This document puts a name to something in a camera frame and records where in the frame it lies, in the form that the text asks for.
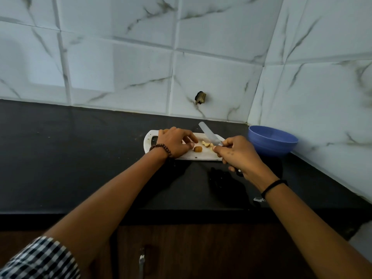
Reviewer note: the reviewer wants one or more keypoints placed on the person's left hand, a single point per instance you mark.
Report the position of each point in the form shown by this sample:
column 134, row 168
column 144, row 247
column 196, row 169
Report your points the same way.
column 174, row 140

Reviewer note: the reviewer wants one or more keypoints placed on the person's right hand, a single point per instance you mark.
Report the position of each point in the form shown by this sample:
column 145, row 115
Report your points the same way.
column 244, row 158

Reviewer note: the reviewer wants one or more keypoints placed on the brown potato piece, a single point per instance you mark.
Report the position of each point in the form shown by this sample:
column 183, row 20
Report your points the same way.
column 198, row 149

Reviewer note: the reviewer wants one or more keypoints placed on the pale potato piece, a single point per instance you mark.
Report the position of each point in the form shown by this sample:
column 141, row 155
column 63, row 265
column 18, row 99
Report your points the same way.
column 206, row 144

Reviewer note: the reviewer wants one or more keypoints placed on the white cutting board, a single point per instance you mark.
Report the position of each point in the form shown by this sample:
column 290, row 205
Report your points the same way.
column 203, row 155

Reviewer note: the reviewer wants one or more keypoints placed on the blue plastic bowl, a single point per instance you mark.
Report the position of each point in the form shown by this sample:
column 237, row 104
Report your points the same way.
column 273, row 140

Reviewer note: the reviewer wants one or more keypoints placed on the steel kitchen knife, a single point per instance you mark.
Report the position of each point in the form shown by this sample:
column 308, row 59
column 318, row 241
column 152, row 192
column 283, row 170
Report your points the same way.
column 210, row 133

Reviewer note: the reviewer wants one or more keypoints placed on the person's right forearm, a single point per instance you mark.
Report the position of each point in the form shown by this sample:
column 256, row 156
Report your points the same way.
column 319, row 235

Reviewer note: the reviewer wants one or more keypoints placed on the person's left forearm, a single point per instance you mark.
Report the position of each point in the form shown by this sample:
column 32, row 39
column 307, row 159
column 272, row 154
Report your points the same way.
column 107, row 200

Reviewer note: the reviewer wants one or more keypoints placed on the black wristband with charm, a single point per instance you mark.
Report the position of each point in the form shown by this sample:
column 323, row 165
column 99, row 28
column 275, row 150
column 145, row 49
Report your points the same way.
column 274, row 185

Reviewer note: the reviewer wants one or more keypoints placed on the black white checkered shirt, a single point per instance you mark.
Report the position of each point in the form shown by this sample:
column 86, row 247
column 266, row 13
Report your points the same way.
column 40, row 261

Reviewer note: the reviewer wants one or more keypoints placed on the brown wall pipe stub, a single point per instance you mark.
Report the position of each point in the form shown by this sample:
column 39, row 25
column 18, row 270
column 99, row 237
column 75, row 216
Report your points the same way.
column 200, row 97

